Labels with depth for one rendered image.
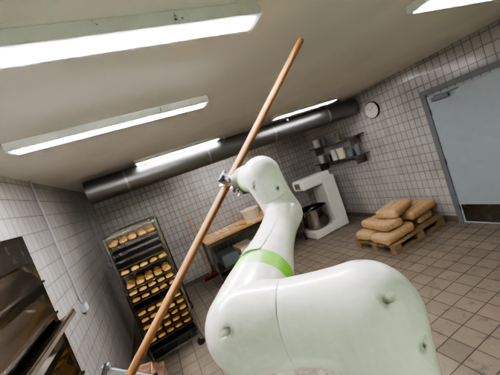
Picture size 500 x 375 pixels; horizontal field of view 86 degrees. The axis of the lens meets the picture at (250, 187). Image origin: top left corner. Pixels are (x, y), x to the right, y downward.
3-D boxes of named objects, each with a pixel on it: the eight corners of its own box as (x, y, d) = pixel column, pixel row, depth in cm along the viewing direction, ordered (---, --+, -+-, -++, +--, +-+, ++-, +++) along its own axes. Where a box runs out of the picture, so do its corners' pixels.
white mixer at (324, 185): (318, 241, 569) (297, 183, 559) (301, 237, 630) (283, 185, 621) (352, 222, 605) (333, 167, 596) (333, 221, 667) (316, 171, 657)
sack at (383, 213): (398, 219, 410) (395, 210, 408) (376, 220, 439) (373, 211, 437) (414, 205, 446) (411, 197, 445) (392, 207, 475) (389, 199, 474)
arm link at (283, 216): (273, 239, 47) (223, 260, 51) (305, 290, 48) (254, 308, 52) (292, 182, 80) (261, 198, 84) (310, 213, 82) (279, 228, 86)
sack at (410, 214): (414, 222, 421) (410, 213, 420) (394, 220, 454) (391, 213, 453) (437, 205, 441) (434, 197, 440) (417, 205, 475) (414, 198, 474)
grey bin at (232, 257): (225, 268, 541) (221, 257, 539) (219, 263, 587) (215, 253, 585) (241, 260, 554) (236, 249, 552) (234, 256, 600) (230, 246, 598)
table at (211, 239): (222, 286, 520) (205, 243, 514) (212, 275, 595) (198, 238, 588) (309, 239, 600) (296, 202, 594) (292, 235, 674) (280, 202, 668)
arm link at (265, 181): (274, 145, 72) (242, 165, 69) (297, 184, 74) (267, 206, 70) (255, 155, 85) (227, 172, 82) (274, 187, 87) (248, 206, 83)
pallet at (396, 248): (396, 254, 397) (393, 246, 396) (357, 247, 472) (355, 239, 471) (445, 223, 441) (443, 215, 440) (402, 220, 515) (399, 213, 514)
